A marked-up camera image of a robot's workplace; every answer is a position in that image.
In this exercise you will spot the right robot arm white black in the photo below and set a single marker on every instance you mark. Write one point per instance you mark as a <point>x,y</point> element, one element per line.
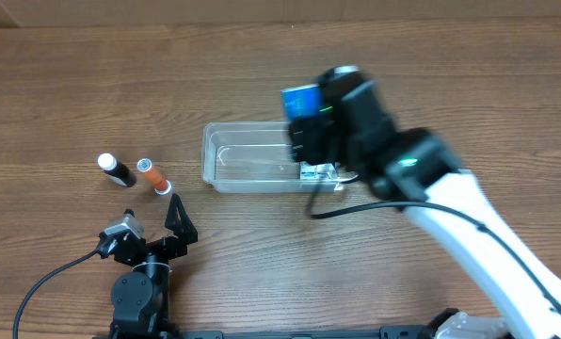
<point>342,123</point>

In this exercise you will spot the clear plastic container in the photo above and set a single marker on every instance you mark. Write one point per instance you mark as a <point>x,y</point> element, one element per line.
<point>255,157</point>

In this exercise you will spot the orange vial white cap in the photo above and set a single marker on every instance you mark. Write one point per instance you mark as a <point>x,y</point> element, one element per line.
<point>160,184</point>

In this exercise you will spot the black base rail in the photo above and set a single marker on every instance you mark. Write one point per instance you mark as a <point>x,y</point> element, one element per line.
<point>450,323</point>

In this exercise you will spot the white medicine box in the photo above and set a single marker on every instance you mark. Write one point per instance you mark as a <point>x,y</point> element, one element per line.
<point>318,172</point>

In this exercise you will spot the black vial white cap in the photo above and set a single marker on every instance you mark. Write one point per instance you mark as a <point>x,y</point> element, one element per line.
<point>115,170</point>

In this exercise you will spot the blue medicine box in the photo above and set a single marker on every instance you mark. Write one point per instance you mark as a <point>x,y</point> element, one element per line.
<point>302,102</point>

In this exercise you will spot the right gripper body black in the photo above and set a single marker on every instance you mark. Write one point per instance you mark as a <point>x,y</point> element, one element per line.
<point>309,142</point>

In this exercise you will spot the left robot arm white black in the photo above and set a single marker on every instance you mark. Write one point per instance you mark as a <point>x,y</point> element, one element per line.
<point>141,296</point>

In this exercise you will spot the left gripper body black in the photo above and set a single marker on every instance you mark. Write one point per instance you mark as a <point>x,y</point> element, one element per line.
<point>155,247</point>

